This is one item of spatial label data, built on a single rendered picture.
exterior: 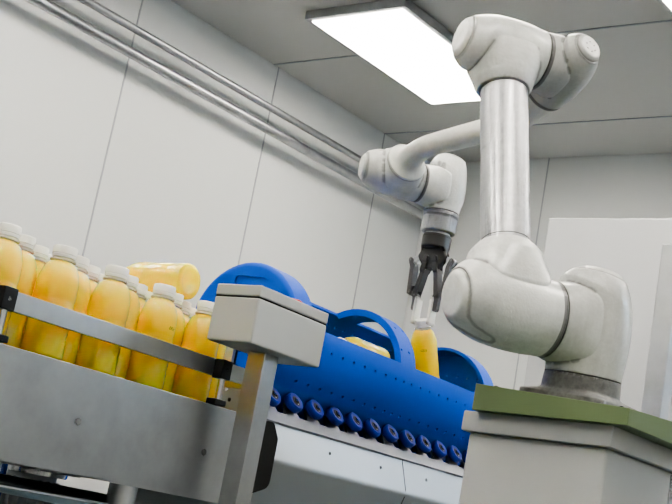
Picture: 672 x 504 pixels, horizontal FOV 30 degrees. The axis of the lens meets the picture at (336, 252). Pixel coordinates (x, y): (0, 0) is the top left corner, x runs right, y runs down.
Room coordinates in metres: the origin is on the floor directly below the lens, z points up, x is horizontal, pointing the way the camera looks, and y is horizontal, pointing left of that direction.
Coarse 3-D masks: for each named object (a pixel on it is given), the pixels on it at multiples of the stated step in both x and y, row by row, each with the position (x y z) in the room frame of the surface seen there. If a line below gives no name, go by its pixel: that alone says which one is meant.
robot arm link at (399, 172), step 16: (528, 96) 2.67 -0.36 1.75; (528, 112) 2.71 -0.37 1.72; (544, 112) 2.69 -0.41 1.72; (448, 128) 2.88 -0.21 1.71; (464, 128) 2.84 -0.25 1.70; (400, 144) 3.00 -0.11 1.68; (416, 144) 2.91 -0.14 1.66; (432, 144) 2.89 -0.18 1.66; (448, 144) 2.87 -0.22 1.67; (464, 144) 2.86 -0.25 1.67; (368, 160) 2.99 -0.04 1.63; (384, 160) 2.99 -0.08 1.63; (400, 160) 2.96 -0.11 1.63; (416, 160) 2.94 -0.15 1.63; (368, 176) 3.00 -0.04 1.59; (384, 176) 2.99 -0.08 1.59; (400, 176) 2.98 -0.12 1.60; (416, 176) 2.99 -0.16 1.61; (384, 192) 3.04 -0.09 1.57; (400, 192) 3.03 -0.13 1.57; (416, 192) 3.04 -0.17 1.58
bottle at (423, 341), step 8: (416, 328) 3.10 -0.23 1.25; (424, 328) 3.09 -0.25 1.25; (416, 336) 3.10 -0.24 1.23; (424, 336) 3.09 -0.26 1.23; (432, 336) 3.10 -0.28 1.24; (416, 344) 3.10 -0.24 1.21; (424, 344) 3.09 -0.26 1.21; (432, 344) 3.10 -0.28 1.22; (416, 352) 3.11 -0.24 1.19; (424, 352) 3.10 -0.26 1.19; (432, 352) 3.10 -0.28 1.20; (416, 360) 3.12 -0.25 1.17; (424, 360) 3.11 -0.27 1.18; (432, 360) 3.11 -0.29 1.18; (416, 368) 3.12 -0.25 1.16; (424, 368) 3.11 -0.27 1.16; (432, 368) 3.12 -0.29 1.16
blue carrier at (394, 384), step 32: (288, 288) 2.50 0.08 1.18; (352, 320) 2.94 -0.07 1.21; (384, 320) 2.84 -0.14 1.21; (352, 352) 2.65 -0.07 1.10; (448, 352) 3.23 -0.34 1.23; (288, 384) 2.55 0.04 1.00; (320, 384) 2.61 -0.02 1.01; (352, 384) 2.68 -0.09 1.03; (384, 384) 2.77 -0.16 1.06; (416, 384) 2.86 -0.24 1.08; (448, 384) 2.97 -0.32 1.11; (384, 416) 2.84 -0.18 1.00; (416, 416) 2.92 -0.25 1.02; (448, 416) 3.01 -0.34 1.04
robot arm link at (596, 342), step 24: (576, 288) 2.38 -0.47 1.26; (600, 288) 2.38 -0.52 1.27; (624, 288) 2.41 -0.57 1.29; (576, 312) 2.36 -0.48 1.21; (600, 312) 2.38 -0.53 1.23; (624, 312) 2.40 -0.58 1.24; (576, 336) 2.37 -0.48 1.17; (600, 336) 2.39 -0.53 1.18; (624, 336) 2.41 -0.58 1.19; (552, 360) 2.43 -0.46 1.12; (576, 360) 2.40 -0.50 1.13; (600, 360) 2.39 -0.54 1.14; (624, 360) 2.42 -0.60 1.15
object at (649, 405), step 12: (660, 264) 3.50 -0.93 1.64; (660, 276) 3.50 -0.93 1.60; (660, 288) 3.50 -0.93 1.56; (660, 300) 3.50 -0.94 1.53; (660, 312) 3.49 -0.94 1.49; (660, 324) 3.49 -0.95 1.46; (660, 336) 3.49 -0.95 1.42; (660, 348) 3.49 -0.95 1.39; (648, 360) 3.50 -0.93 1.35; (660, 360) 3.48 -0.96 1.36; (648, 372) 3.50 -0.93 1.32; (660, 372) 3.48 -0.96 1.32; (648, 384) 3.50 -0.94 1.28; (660, 384) 3.48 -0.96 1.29; (648, 396) 3.50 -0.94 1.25; (660, 396) 3.47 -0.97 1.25; (648, 408) 3.49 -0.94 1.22; (660, 408) 3.47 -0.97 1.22
